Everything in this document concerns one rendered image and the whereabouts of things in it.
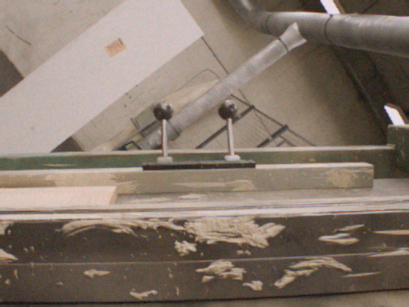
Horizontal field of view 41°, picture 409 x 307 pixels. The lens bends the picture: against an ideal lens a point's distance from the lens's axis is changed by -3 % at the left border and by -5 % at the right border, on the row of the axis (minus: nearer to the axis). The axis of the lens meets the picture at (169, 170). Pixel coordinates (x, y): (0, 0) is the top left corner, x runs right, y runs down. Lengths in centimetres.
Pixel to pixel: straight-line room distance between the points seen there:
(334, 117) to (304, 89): 75
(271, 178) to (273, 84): 848
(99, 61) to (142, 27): 43
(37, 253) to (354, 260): 26
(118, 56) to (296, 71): 543
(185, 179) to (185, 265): 55
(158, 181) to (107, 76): 359
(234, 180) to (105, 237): 58
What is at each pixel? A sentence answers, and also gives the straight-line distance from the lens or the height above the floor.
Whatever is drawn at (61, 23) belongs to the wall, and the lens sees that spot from 894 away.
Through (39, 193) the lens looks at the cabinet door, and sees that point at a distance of 93.
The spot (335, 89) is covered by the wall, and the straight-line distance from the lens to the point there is 989.
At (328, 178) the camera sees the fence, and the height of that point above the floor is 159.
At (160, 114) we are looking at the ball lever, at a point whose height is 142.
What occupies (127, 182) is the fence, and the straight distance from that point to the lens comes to 100.
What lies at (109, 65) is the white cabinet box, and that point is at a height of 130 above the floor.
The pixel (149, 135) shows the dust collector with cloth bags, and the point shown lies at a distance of 648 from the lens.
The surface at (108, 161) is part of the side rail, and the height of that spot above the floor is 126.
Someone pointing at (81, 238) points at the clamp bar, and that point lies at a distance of 45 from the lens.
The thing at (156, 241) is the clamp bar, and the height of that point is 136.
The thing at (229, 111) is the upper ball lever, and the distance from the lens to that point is 105.
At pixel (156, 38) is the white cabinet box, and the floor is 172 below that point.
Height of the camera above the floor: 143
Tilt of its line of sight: 3 degrees down
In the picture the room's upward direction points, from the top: 53 degrees clockwise
